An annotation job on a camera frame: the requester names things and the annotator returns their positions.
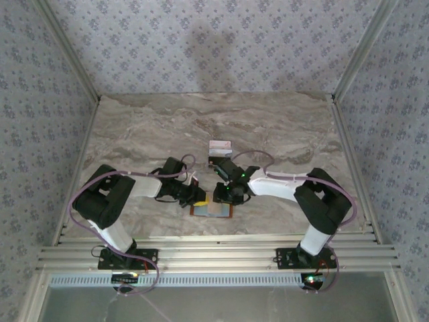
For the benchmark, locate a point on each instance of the brown leather card holder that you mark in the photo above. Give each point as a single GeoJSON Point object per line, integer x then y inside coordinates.
{"type": "Point", "coordinates": [201, 211]}

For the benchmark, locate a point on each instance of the pale pink credit card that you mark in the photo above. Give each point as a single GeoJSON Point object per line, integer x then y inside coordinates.
{"type": "Point", "coordinates": [215, 208]}

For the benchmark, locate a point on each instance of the clear plastic card tray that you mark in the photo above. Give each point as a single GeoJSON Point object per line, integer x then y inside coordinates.
{"type": "Point", "coordinates": [207, 152]}

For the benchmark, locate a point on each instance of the white and pink card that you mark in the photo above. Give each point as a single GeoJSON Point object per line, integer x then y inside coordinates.
{"type": "Point", "coordinates": [220, 145]}

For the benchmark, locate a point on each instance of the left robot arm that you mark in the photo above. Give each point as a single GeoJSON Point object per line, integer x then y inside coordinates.
{"type": "Point", "coordinates": [147, 186]}

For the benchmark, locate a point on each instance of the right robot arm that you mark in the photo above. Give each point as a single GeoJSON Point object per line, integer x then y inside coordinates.
{"type": "Point", "coordinates": [275, 184]}

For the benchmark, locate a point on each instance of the aluminium extrusion base beam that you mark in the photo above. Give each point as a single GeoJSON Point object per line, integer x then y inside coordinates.
{"type": "Point", "coordinates": [218, 250]}

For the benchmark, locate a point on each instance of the grey metal lower panel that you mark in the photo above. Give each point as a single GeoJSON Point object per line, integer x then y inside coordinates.
{"type": "Point", "coordinates": [234, 305]}

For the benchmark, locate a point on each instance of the small black circuit board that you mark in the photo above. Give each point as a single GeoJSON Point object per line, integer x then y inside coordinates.
{"type": "Point", "coordinates": [313, 281]}

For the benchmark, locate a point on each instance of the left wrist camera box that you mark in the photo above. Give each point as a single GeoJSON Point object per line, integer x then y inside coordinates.
{"type": "Point", "coordinates": [193, 177]}

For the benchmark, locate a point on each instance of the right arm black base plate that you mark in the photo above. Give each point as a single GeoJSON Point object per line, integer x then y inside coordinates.
{"type": "Point", "coordinates": [288, 263]}

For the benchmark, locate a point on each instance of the aluminium table side rail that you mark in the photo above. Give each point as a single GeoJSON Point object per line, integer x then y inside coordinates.
{"type": "Point", "coordinates": [345, 134]}
{"type": "Point", "coordinates": [84, 147]}

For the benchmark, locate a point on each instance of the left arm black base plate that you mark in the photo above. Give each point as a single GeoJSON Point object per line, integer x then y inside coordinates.
{"type": "Point", "coordinates": [102, 265]}

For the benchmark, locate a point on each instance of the aluminium lower frame rail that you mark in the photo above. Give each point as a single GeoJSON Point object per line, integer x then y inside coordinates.
{"type": "Point", "coordinates": [35, 295]}
{"type": "Point", "coordinates": [397, 295]}

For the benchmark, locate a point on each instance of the aluminium upright frame post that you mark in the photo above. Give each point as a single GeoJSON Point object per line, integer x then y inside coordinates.
{"type": "Point", "coordinates": [72, 50]}
{"type": "Point", "coordinates": [362, 50]}

